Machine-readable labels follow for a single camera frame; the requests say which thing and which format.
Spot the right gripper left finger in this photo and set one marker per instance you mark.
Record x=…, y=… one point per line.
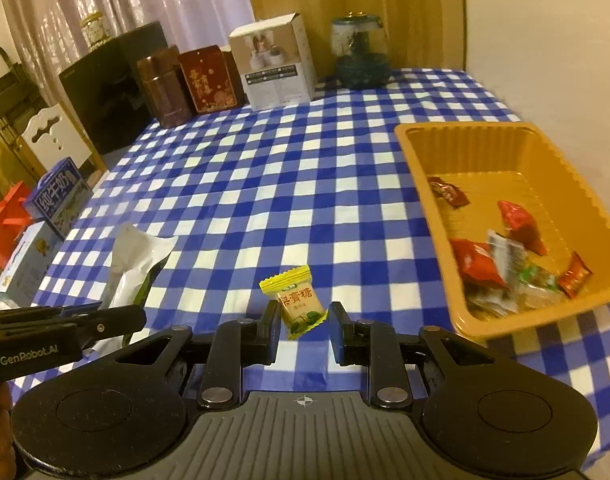
x=127, y=410

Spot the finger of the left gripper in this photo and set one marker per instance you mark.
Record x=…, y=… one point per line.
x=94, y=323

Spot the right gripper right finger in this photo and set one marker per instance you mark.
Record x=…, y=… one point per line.
x=481, y=413

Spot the silver green snack bag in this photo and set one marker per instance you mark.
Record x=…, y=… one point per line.
x=137, y=258

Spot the red double-happiness candy pack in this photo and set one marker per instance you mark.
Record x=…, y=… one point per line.
x=475, y=264

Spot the clear seaweed snack pack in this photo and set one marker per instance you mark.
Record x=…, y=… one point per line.
x=509, y=257

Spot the yellow green candy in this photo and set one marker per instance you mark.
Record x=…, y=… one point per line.
x=301, y=309

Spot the red brown candy bar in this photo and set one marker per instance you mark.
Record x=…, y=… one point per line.
x=452, y=195

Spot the brown clear-wrapped candy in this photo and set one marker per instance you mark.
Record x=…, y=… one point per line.
x=531, y=296

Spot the small red cartoon snack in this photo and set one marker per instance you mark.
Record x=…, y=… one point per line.
x=574, y=278

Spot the red snack pack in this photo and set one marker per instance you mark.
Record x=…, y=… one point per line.
x=521, y=226

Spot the white blue box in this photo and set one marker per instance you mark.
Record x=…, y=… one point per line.
x=28, y=264

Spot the red bag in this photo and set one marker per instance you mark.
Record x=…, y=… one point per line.
x=14, y=219

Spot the blue milk carton box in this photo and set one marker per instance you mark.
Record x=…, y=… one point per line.
x=59, y=197

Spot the orange plastic tray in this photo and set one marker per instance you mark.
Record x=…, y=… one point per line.
x=513, y=161

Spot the white wooden chair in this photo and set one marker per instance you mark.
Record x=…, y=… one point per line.
x=51, y=136

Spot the blue white checkered tablecloth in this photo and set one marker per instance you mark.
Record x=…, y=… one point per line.
x=252, y=194

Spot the brown metal canister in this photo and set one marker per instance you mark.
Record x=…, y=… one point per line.
x=167, y=90

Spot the red gift box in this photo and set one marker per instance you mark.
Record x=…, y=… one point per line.
x=213, y=79

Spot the glass jar on cabinet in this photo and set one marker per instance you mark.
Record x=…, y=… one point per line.
x=95, y=30

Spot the white product box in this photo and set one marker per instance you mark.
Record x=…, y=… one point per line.
x=274, y=61

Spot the pink curtain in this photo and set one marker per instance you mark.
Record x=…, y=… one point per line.
x=48, y=34

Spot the dark green glass jar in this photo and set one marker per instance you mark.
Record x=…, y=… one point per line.
x=359, y=44

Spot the wooden wall panel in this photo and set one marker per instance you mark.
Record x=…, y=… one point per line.
x=421, y=33

